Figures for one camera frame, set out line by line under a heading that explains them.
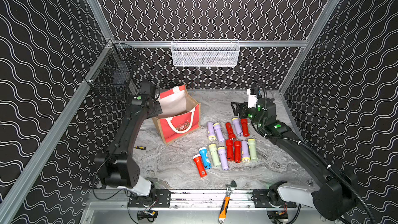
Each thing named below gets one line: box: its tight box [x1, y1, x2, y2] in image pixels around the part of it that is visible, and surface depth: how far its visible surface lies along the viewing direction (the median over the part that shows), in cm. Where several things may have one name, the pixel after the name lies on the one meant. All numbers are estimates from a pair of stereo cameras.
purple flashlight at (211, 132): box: [207, 121, 217, 142], surface depth 97 cm
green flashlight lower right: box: [247, 138, 258, 162], surface depth 90 cm
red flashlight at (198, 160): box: [192, 154, 208, 178], surface depth 85 cm
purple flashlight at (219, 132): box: [212, 122, 226, 143], surface depth 97 cm
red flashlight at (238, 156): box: [233, 140, 243, 163], surface depth 89 cm
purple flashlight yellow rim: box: [231, 117, 243, 137], surface depth 100 cm
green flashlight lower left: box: [208, 143, 222, 168], surface depth 87 cm
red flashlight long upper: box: [225, 122, 237, 141], surface depth 97 cm
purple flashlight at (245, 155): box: [241, 140, 251, 163], surface depth 89 cm
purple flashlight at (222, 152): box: [217, 146, 230, 171], surface depth 87 cm
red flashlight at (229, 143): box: [225, 138, 234, 162], surface depth 90 cm
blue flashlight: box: [198, 147, 212, 170], surface depth 87 cm
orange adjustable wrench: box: [218, 180, 237, 224], surface depth 75 cm
